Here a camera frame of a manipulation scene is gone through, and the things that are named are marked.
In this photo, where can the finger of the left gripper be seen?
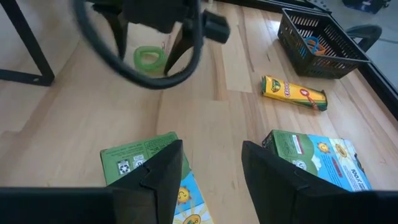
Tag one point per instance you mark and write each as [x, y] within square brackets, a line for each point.
[119, 28]
[183, 46]

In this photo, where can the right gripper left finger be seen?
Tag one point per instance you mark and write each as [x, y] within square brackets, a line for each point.
[155, 193]

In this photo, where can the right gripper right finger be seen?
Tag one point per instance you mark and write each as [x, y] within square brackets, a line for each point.
[280, 193]

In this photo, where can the sun print crayon box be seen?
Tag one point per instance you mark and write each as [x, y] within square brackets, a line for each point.
[326, 155]
[130, 158]

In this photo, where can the slim yellow green crayon box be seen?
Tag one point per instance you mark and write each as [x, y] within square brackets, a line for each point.
[289, 91]

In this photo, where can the blue rubber band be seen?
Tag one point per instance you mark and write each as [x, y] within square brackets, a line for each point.
[311, 40]

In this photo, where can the orange rubber band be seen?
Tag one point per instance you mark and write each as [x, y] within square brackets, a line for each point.
[320, 51]

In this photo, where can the black plastic basket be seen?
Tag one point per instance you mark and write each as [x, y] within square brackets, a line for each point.
[314, 68]

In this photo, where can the dark grey rounded stand foot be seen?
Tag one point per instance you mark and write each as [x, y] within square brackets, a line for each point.
[365, 32]

